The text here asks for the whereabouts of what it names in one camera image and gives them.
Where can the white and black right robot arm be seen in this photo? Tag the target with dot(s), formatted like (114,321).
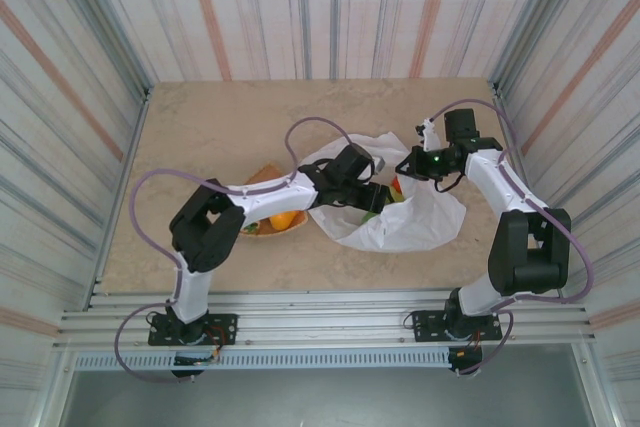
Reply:
(530,257)

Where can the aluminium rail beam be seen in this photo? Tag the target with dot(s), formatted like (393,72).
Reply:
(320,312)

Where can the small green toy fruit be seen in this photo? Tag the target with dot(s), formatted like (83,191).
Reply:
(251,229)

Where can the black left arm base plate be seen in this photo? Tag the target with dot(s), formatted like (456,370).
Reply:
(225,329)

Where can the aluminium corner post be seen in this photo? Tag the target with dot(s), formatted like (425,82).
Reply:
(107,22)
(530,17)

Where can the aluminium table side rail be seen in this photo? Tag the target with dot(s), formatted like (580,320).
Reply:
(120,192)
(535,187)

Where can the black right controller box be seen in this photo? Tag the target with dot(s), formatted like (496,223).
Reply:
(465,359)

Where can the red and green toy fruit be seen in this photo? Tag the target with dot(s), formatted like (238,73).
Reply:
(397,186)

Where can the black controller box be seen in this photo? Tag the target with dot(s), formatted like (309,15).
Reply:
(465,359)
(189,367)

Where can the black left controller box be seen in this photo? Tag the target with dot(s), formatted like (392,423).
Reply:
(189,367)

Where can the white plastic bag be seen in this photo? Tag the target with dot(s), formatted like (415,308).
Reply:
(415,222)

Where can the wooden bowl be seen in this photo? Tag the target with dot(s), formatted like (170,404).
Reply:
(267,174)

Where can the orange toy fruit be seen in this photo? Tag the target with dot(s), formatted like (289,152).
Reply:
(282,221)

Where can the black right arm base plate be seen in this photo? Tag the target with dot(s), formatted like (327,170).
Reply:
(425,327)

